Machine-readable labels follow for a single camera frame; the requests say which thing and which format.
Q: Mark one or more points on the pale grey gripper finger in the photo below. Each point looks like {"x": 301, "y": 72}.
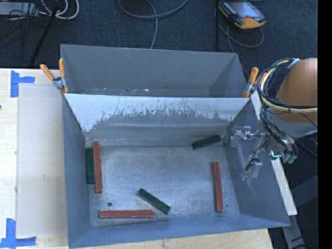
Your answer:
{"x": 243, "y": 133}
{"x": 254, "y": 167}

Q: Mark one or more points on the dark green flat block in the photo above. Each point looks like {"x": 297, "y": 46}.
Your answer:
{"x": 90, "y": 166}
{"x": 153, "y": 201}
{"x": 206, "y": 142}

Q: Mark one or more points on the red-brown flat block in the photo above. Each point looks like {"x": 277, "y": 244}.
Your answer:
{"x": 97, "y": 167}
{"x": 126, "y": 214}
{"x": 217, "y": 187}

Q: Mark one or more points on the grey metal bin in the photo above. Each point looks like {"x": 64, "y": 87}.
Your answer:
{"x": 160, "y": 170}

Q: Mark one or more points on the pale wood flat board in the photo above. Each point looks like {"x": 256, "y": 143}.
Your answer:
{"x": 41, "y": 152}

